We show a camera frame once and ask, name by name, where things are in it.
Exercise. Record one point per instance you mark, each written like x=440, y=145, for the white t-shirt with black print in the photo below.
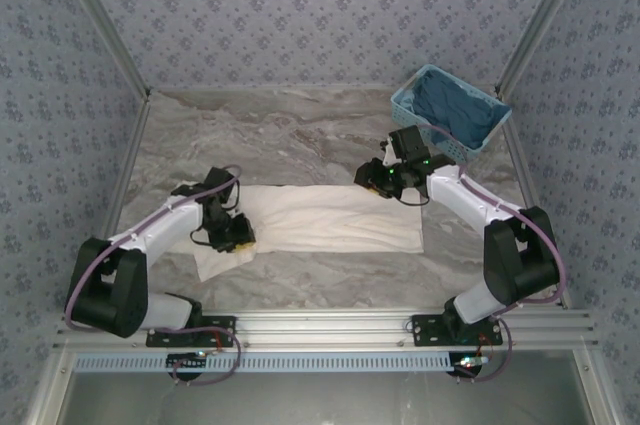
x=340, y=220

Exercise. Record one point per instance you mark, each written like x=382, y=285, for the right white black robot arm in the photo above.
x=520, y=265

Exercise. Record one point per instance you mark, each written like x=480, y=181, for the light blue plastic basket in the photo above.
x=402, y=107

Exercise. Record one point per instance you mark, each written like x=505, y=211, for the blue t-shirt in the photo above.
x=455, y=110

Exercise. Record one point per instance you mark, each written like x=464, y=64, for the small black circuit board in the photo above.
x=467, y=365
x=185, y=361

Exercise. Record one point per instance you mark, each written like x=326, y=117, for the grey metal panel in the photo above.
x=320, y=400

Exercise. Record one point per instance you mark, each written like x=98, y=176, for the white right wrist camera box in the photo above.
x=388, y=152

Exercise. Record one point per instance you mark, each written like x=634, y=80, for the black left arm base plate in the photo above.
x=220, y=332

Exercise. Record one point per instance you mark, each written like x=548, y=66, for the aluminium table edge rail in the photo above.
x=122, y=185
x=525, y=170

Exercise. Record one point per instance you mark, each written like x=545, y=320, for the aluminium mounting rail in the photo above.
x=320, y=327

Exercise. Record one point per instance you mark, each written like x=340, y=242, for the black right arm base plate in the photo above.
x=430, y=332

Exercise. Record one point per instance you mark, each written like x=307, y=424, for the aluminium frame post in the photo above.
x=542, y=20
x=105, y=27

